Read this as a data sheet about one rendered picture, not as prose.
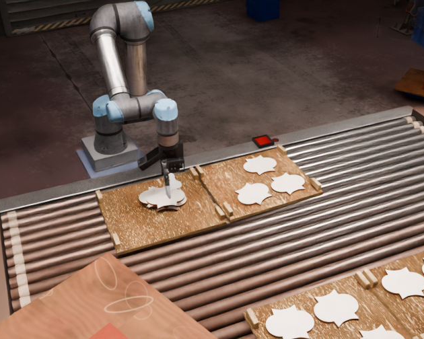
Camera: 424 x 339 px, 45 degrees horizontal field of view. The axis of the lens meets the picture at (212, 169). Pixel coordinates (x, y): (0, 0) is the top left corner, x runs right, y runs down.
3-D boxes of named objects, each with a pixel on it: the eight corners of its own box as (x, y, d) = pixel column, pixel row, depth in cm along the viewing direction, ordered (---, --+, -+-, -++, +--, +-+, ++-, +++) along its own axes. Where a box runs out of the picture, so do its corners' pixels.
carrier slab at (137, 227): (95, 197, 203) (95, 194, 202) (192, 173, 216) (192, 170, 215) (117, 255, 177) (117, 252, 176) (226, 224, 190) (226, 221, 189)
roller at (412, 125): (3, 228, 195) (1, 218, 192) (415, 126, 256) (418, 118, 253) (5, 237, 191) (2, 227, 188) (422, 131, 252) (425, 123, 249)
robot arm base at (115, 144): (89, 141, 234) (87, 122, 228) (121, 133, 239) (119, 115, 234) (99, 158, 223) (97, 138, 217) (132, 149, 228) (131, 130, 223)
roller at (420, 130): (5, 237, 191) (2, 227, 188) (422, 131, 252) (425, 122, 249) (6, 245, 188) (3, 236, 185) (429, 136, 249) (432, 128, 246)
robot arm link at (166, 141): (157, 138, 176) (155, 126, 182) (159, 149, 178) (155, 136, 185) (180, 135, 177) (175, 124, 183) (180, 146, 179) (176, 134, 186)
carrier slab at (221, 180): (193, 172, 217) (193, 169, 216) (278, 150, 231) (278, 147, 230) (230, 222, 191) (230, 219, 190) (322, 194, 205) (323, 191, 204)
